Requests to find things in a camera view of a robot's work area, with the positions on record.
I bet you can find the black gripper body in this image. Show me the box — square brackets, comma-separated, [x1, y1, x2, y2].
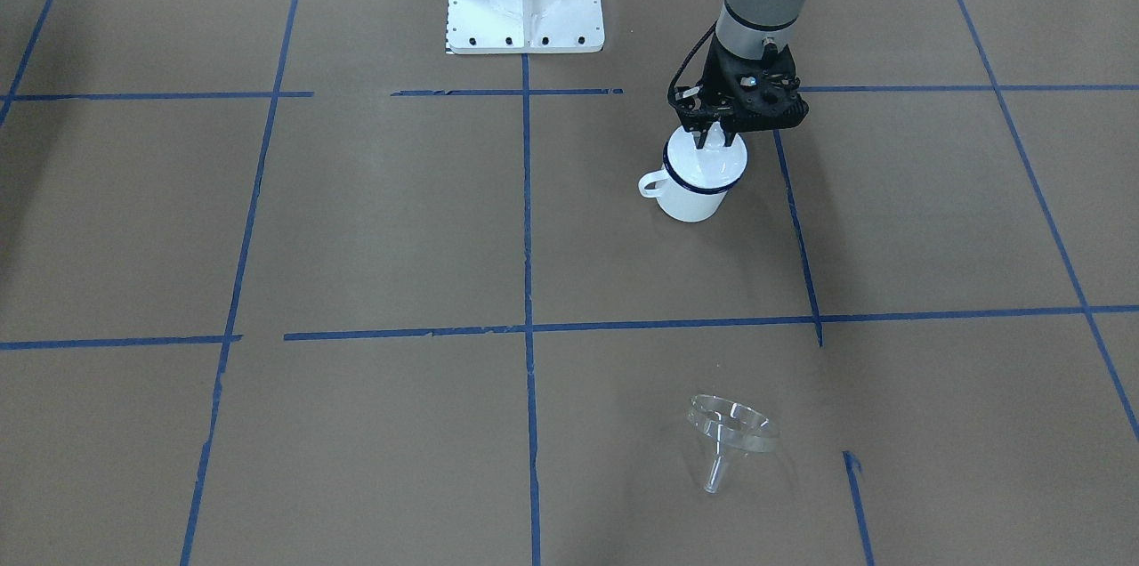
[667, 39, 810, 133]

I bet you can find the blue tape line lengthwise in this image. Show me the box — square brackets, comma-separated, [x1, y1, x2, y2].
[521, 54, 542, 565]
[730, 0, 825, 348]

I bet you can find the white enamel mug blue rim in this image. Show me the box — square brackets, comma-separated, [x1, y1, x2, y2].
[638, 143, 740, 222]

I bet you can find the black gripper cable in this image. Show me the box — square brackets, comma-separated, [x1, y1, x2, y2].
[667, 23, 718, 100]

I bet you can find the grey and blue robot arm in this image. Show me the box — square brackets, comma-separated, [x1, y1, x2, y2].
[666, 0, 809, 149]

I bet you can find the clear plastic funnel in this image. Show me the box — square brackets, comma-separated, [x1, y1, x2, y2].
[686, 394, 781, 497]

